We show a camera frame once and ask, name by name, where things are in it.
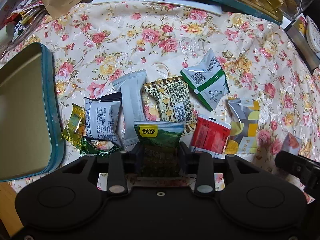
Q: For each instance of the small white cup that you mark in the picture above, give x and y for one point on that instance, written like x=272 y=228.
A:
x=7 y=33

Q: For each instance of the red white snack packet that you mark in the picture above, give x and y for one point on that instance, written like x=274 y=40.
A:
x=210 y=136

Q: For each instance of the gold green candy wrapper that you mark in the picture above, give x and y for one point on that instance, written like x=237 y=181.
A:
x=75 y=127

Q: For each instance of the teal gold tin lid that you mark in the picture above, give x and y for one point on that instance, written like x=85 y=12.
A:
x=31 y=137

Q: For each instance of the grey long snack packet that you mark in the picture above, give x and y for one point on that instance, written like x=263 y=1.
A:
x=130 y=86

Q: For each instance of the white black-top snack packet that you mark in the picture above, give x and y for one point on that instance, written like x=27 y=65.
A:
x=102 y=116

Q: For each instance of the green yellow-label snack packet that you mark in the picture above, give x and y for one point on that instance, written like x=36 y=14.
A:
x=160 y=140

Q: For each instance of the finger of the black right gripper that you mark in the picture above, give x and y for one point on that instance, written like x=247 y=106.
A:
x=305 y=169

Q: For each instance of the white green-stripe snack packet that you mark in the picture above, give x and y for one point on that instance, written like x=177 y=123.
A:
x=207 y=80

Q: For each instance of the yellow patterned snack packet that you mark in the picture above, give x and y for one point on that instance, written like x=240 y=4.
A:
x=173 y=101

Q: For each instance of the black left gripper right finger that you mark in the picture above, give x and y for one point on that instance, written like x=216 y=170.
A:
x=200 y=164

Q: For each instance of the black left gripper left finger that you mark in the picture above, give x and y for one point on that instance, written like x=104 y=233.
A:
x=120 y=164

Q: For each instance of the white remote control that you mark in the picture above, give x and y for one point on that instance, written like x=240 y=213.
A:
x=312 y=35

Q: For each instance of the dark green candy wrapper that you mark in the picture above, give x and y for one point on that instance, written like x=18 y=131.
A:
x=100 y=148

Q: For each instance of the yellow grey pastry packet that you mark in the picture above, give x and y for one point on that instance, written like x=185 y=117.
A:
x=244 y=125

